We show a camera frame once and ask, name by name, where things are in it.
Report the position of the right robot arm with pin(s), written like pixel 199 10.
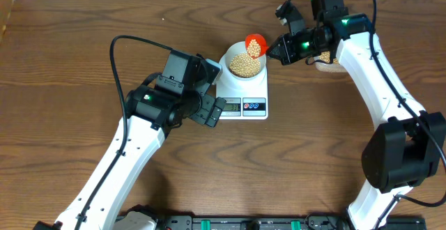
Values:
pixel 407 144

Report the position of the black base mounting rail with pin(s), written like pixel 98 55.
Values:
pixel 244 223

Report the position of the soybeans in bowl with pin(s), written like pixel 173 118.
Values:
pixel 243 65

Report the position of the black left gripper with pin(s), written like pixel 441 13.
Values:
pixel 209 110

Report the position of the clear container of soybeans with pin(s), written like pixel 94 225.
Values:
pixel 324 63

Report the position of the red plastic measuring scoop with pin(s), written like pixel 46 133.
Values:
pixel 256 45

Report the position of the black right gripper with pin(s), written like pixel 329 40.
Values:
pixel 288 56

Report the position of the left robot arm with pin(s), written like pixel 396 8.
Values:
pixel 152 110

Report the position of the light grey round bowl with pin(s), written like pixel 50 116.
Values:
pixel 240 48

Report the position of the white digital kitchen scale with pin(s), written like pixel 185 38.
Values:
pixel 246 99

